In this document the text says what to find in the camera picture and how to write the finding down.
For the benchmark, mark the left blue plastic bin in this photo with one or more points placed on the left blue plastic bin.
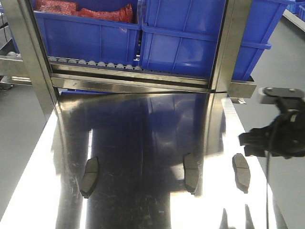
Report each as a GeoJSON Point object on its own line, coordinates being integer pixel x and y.
{"type": "Point", "coordinates": [91, 39]}

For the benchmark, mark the right blue plastic bin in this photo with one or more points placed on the right blue plastic bin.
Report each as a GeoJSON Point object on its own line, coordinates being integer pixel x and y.
{"type": "Point", "coordinates": [180, 36]}

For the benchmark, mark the red mesh bag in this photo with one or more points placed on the red mesh bag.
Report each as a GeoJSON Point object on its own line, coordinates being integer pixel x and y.
{"type": "Point", "coordinates": [124, 14]}

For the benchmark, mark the grey brake pad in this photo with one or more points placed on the grey brake pad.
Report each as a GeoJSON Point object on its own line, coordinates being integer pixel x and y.
{"type": "Point", "coordinates": [242, 172]}
{"type": "Point", "coordinates": [90, 177]}
{"type": "Point", "coordinates": [191, 173]}

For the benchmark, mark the stainless steel rack frame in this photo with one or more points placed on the stainless steel rack frame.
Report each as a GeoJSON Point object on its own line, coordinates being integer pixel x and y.
{"type": "Point", "coordinates": [34, 68]}

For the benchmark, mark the blue plastic bin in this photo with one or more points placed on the blue plastic bin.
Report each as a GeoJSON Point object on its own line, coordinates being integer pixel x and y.
{"type": "Point", "coordinates": [91, 39]}
{"type": "Point", "coordinates": [180, 36]}

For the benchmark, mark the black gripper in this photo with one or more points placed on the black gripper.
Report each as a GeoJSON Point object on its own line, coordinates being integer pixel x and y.
{"type": "Point", "coordinates": [285, 136]}

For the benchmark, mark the roller conveyor track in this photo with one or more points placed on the roller conveyor track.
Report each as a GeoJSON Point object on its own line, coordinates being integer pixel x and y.
{"type": "Point", "coordinates": [93, 63]}

